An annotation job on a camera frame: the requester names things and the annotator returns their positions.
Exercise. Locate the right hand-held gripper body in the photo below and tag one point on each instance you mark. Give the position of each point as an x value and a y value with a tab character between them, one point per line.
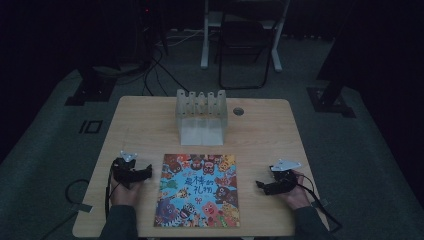
283	181

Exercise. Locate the black folding chair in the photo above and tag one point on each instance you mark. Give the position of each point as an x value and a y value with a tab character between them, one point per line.
245	36

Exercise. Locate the person's left hand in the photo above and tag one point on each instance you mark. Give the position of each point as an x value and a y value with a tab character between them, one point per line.
123	196

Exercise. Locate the person's right hand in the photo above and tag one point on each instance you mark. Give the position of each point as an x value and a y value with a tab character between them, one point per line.
298	198

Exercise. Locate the translucent plastic book rack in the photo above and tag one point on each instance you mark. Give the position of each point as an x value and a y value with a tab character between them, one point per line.
201	120

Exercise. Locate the black stand base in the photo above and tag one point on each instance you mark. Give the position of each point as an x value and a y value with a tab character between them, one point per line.
90	90
330	100

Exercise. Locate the colourful children's picture book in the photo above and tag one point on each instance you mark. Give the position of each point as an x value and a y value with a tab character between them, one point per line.
198	191

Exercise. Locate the grey floor tape piece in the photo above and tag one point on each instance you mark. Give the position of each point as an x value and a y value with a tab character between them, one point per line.
81	208

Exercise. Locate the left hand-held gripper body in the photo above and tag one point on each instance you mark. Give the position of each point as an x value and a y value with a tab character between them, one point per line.
125	171

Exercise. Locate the white metal desk frame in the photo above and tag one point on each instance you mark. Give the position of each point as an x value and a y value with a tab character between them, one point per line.
205	40

